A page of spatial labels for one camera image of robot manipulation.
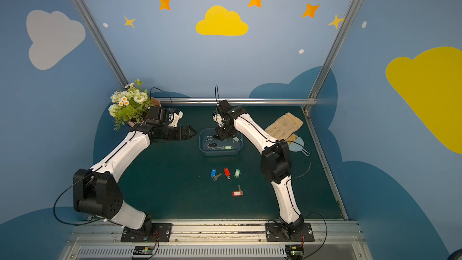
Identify key with green white tag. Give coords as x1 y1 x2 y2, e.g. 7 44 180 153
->
217 146 233 150

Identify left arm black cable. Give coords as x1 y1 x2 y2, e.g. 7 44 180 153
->
52 86 174 226

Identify key with black tag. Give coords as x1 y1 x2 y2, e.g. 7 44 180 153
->
205 135 219 142
207 143 217 150

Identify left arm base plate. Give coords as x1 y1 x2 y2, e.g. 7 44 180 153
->
120 223 173 243

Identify key with light green tag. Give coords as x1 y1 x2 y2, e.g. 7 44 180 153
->
234 169 241 178

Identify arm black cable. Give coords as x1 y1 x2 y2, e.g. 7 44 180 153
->
214 85 328 260
52 86 174 226

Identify controller board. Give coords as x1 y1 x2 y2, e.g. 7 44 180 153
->
285 245 304 260
132 246 156 258

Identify key with red tag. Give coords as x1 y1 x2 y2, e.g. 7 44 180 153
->
224 168 231 179
232 185 243 197

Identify terracotta flower pot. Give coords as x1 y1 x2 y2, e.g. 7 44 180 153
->
125 97 162 127

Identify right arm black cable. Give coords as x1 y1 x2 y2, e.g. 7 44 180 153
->
214 85 328 260

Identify white artificial flowers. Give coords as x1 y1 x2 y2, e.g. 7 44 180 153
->
108 79 152 131

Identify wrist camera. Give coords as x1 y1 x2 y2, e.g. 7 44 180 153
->
166 108 184 128
212 111 226 127

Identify translucent blue storage box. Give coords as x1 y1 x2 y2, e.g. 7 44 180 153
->
199 128 244 156

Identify key with blue tag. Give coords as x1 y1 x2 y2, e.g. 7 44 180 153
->
211 169 221 181

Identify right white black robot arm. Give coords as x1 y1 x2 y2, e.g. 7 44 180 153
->
212 100 304 238

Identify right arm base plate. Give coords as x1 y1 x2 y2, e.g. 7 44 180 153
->
265 221 315 242

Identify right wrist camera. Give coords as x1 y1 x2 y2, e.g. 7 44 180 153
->
212 111 226 127

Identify right controller board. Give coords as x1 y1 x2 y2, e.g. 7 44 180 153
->
285 245 304 260

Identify left controller board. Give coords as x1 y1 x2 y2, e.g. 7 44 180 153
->
132 246 156 258

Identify beige work glove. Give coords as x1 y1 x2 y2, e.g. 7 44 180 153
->
265 113 303 140

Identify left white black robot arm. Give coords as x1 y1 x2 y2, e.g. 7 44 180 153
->
73 106 197 241

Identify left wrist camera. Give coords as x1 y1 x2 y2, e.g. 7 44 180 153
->
166 108 184 128

